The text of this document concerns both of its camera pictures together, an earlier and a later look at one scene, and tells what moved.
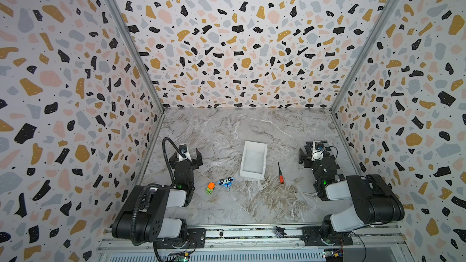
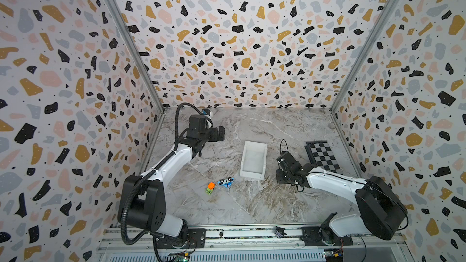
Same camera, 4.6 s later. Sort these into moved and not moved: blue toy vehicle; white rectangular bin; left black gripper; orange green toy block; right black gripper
Moved: left black gripper; right black gripper
Not moved: blue toy vehicle; orange green toy block; white rectangular bin
